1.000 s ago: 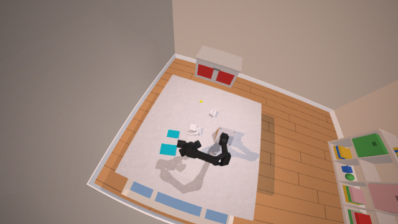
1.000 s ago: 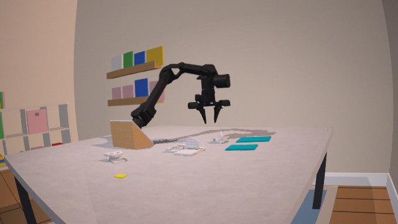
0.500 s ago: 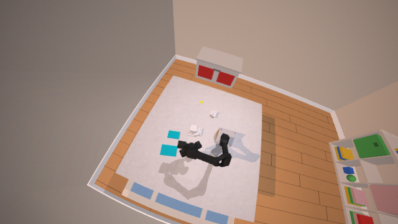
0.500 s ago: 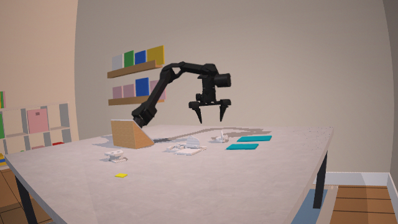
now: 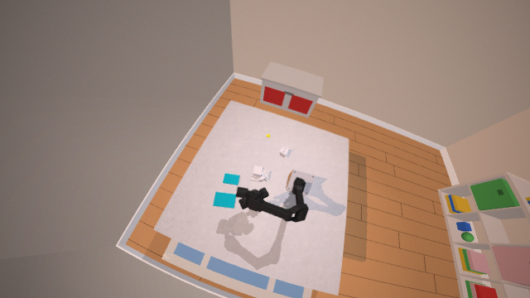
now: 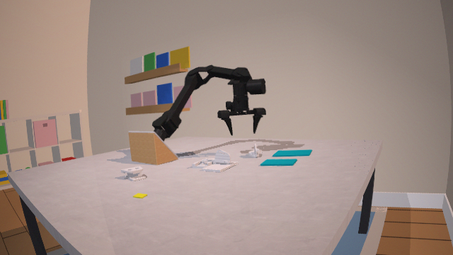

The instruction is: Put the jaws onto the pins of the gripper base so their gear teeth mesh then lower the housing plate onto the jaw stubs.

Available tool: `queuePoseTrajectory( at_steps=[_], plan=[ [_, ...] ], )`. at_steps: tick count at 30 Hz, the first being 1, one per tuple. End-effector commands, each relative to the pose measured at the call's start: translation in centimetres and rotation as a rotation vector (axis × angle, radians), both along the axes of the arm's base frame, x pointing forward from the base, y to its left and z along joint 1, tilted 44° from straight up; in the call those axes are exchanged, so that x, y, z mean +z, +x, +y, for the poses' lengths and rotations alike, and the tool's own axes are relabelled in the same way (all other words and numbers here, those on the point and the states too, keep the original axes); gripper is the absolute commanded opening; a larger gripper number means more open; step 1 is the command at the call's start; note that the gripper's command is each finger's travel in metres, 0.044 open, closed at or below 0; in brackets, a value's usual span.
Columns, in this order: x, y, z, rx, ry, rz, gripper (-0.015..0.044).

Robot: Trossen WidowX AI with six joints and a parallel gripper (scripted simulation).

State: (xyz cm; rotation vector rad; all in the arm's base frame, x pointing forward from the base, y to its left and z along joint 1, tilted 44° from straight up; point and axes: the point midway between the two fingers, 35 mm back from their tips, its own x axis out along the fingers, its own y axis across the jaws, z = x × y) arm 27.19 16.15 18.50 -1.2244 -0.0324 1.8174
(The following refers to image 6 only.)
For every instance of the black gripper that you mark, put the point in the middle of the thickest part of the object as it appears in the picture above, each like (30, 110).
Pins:
(241, 104)

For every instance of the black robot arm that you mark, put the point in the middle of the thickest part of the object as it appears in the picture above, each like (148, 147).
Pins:
(240, 78)

